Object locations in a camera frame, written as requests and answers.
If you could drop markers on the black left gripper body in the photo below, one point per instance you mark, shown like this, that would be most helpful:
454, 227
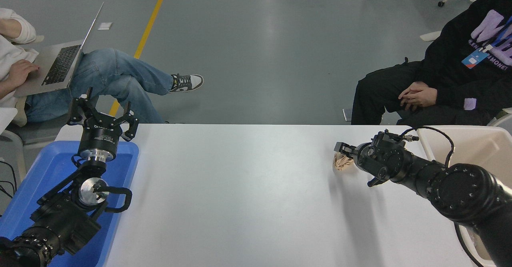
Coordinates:
100, 137

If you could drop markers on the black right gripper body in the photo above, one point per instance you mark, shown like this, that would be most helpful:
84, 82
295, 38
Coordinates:
366, 157

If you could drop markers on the tan paper ball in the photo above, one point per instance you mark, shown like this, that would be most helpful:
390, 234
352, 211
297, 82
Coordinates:
342, 163

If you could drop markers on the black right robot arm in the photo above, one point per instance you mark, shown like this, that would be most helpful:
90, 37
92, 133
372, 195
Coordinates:
464, 191

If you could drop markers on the person's hand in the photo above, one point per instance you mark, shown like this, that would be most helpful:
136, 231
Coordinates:
414, 89
426, 98
20, 73

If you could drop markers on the grey chair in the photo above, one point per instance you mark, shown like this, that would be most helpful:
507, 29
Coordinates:
36, 131

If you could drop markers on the person with laptop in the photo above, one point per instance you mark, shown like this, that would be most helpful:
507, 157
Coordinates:
116, 75

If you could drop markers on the silver laptop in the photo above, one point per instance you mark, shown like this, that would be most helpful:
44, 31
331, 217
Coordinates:
60, 65

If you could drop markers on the blue plastic tray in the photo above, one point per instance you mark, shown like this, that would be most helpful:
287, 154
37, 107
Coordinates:
52, 167

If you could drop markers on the white table corner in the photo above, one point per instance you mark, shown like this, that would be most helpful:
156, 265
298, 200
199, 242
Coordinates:
6, 117

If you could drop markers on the white paper scrap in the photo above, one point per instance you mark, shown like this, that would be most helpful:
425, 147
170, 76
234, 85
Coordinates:
104, 26

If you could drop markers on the large pale bin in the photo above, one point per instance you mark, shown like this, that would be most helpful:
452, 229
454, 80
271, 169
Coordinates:
480, 147

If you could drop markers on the seated person with badge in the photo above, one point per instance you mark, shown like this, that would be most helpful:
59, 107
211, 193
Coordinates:
452, 59

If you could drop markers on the white chair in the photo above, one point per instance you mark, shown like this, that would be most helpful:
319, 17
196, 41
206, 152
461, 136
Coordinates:
504, 120

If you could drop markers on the blue id badge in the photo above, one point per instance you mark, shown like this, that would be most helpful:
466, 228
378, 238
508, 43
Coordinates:
474, 59

